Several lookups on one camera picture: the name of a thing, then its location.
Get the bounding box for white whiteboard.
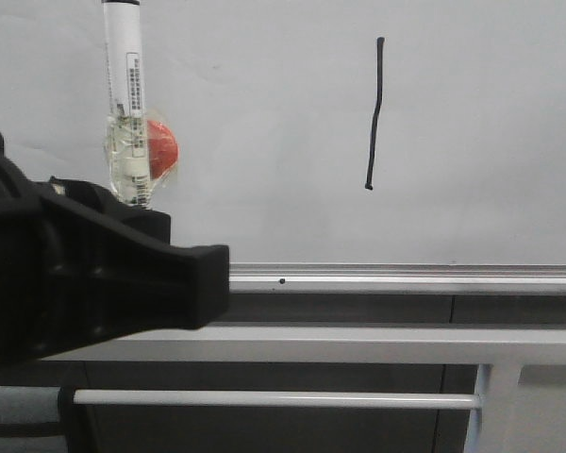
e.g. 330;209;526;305
0;1;566;294

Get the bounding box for red round magnet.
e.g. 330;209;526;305
147;120;179;180

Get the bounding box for white horizontal rod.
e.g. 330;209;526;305
74;390;482;410

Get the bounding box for grey foam padded bar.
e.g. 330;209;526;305
0;386;62;438

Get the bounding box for white stand upright post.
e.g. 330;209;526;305
463;363;523;452

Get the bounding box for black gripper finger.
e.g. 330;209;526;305
32;195;230;358
49;176;171;244

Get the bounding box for white whiteboard marker pen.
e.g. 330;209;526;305
102;1;151;208

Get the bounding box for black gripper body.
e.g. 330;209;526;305
0;132;45;363

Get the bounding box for white stand crossbar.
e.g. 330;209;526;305
50;327;566;365

